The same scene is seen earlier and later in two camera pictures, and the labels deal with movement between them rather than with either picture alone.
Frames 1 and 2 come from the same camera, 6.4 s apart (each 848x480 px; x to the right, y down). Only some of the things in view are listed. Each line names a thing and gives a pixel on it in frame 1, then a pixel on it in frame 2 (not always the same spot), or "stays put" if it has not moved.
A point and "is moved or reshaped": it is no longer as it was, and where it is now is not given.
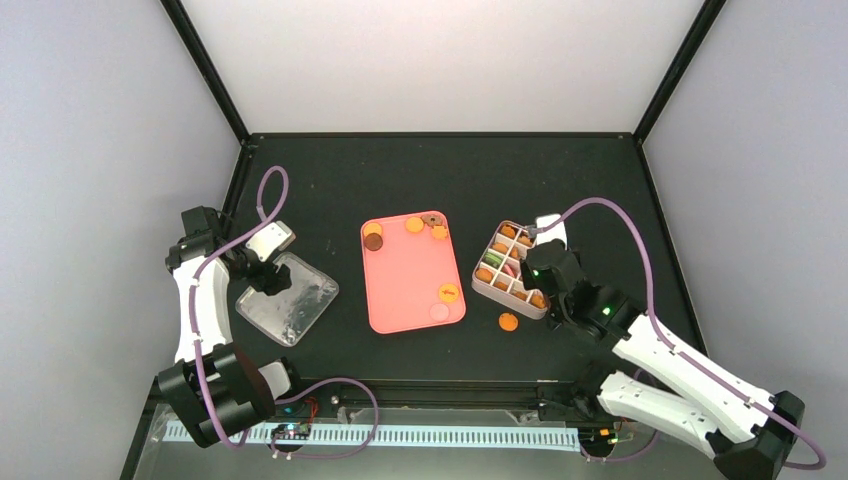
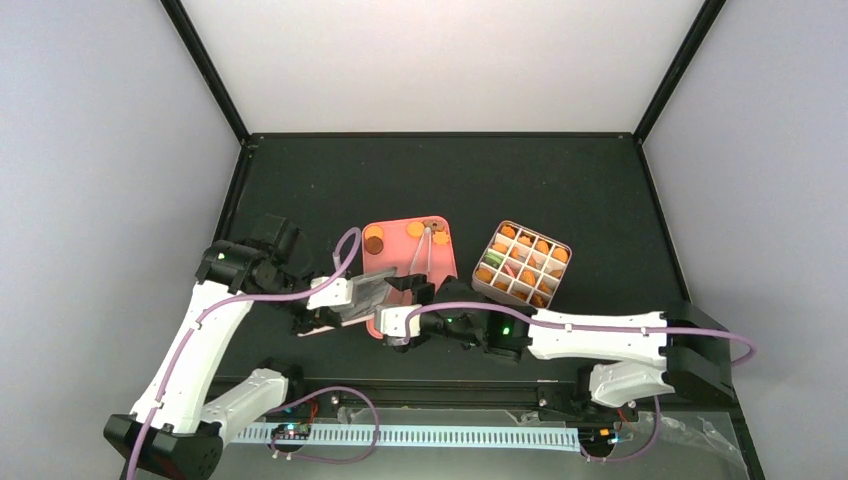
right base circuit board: x=597 y=436 stays put
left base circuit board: x=292 y=431 stays put
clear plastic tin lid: x=290 y=315 is moved or reshaped
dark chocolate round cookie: x=373 y=241 stays put
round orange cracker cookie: x=414 y=225 stays put
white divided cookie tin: x=498 y=274 stays put
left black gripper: x=269 y=277 -> x=315 y=318
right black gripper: x=527 y=282 -> x=415 y=283
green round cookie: x=493 y=258 stays put
